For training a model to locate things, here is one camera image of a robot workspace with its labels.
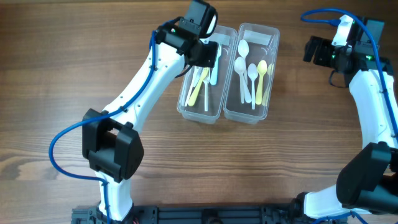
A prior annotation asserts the yellow plastic spoon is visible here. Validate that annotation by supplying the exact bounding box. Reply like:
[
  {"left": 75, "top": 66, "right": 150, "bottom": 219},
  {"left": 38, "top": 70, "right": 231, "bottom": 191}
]
[{"left": 256, "top": 60, "right": 267, "bottom": 105}]

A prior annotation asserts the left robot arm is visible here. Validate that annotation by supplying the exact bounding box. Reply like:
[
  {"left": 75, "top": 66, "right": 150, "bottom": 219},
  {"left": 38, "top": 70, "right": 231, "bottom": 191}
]
[{"left": 82, "top": 1, "right": 218, "bottom": 223}]

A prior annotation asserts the clear plastic container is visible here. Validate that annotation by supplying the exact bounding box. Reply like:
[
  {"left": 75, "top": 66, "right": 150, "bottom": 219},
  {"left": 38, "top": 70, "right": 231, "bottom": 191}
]
[
  {"left": 177, "top": 25, "right": 238, "bottom": 124},
  {"left": 223, "top": 23, "right": 280, "bottom": 124}
]

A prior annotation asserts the white plastic fork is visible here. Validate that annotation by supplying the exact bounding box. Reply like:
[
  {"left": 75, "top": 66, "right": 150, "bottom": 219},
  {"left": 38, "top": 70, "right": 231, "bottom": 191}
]
[
  {"left": 184, "top": 74, "right": 193, "bottom": 106},
  {"left": 203, "top": 68, "right": 211, "bottom": 112},
  {"left": 192, "top": 66, "right": 202, "bottom": 87}
]

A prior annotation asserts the blue cable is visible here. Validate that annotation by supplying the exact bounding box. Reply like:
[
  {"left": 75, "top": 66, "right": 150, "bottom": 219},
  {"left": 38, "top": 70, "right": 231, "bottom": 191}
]
[
  {"left": 300, "top": 7, "right": 398, "bottom": 224},
  {"left": 48, "top": 19, "right": 177, "bottom": 224}
]

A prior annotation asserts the yellow plastic fork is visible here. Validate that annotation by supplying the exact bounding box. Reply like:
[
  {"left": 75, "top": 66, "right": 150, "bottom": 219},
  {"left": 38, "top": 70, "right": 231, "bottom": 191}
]
[{"left": 188, "top": 67, "right": 210, "bottom": 106}]

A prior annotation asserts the white plastic spoon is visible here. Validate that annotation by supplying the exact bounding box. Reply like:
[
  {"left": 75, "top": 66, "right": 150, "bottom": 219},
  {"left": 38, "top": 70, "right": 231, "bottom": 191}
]
[
  {"left": 234, "top": 57, "right": 252, "bottom": 103},
  {"left": 238, "top": 39, "right": 249, "bottom": 82},
  {"left": 248, "top": 63, "right": 258, "bottom": 110}
]

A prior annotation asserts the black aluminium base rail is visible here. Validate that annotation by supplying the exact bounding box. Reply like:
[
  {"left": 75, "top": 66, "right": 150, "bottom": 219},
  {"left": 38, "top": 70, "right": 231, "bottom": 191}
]
[{"left": 72, "top": 203, "right": 312, "bottom": 224}]

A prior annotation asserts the left blue cable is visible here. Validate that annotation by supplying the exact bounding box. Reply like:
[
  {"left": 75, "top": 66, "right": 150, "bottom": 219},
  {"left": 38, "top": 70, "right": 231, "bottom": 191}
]
[{"left": 48, "top": 19, "right": 177, "bottom": 224}]

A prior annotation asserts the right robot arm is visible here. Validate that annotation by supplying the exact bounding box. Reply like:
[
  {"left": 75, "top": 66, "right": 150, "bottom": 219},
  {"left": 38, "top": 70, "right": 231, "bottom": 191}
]
[{"left": 288, "top": 11, "right": 397, "bottom": 223}]

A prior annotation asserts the right blue cable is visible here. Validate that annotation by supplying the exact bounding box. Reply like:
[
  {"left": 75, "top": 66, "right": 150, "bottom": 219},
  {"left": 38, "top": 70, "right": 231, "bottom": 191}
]
[{"left": 300, "top": 7, "right": 398, "bottom": 224}]

